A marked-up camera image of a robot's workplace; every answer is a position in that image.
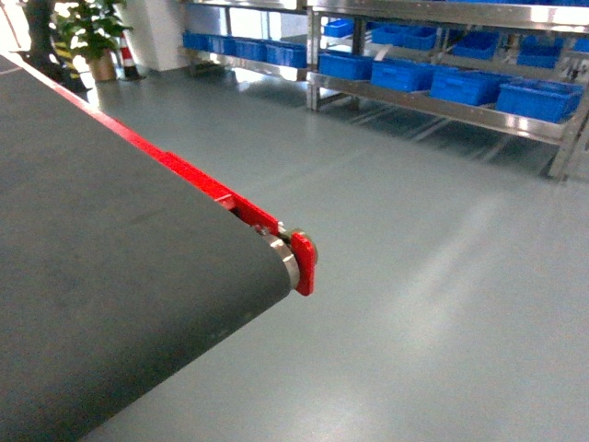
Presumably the dark conveyor belt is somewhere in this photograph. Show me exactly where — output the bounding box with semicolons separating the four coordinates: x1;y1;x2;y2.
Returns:
1;60;291;441

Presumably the red white traffic cone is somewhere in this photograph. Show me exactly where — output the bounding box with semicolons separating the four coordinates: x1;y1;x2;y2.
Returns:
120;32;142;81

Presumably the steel roller end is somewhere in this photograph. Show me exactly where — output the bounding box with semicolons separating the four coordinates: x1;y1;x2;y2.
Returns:
266;234;300;289

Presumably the red conveyor side rail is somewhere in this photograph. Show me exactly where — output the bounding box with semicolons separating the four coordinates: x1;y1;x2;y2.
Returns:
1;52;318;297

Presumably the blue plastic bin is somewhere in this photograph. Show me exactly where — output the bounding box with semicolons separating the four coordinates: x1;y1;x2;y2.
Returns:
370;59;437;92
429;70;513;106
495;79;583;123
318;52;373;80

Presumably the green potted plant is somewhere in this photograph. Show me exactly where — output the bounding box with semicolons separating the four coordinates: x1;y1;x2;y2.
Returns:
22;1;129;93

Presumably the stainless steel shelf rack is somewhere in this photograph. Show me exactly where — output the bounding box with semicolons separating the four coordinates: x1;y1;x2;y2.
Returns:
179;1;588;179

